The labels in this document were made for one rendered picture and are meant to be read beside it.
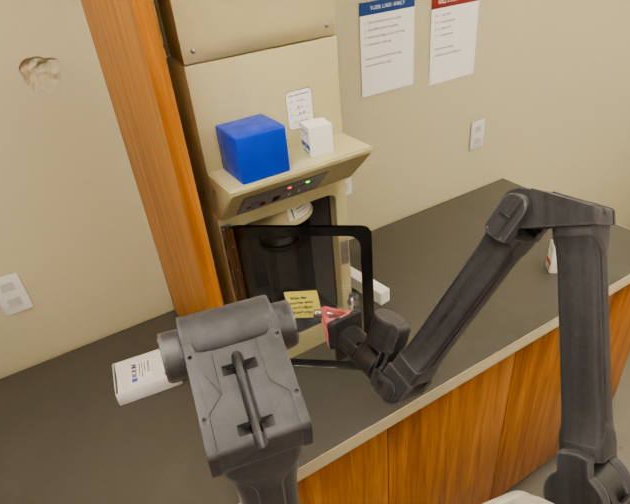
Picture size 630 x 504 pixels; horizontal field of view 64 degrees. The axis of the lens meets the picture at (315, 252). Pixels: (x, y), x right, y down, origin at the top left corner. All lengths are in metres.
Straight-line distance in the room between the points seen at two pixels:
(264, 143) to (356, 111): 0.81
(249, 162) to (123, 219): 0.64
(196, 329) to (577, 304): 0.51
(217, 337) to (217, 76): 0.67
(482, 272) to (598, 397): 0.22
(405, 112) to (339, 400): 1.03
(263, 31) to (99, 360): 0.99
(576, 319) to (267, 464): 0.48
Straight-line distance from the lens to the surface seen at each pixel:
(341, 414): 1.24
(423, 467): 1.58
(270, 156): 0.95
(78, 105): 1.39
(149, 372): 1.39
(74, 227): 1.48
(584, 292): 0.74
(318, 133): 1.02
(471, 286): 0.81
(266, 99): 1.04
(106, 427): 1.37
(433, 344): 0.86
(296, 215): 1.18
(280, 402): 0.38
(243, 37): 1.00
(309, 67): 1.07
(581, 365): 0.76
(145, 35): 0.85
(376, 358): 0.95
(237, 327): 0.40
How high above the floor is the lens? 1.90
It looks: 33 degrees down
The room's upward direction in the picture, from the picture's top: 6 degrees counter-clockwise
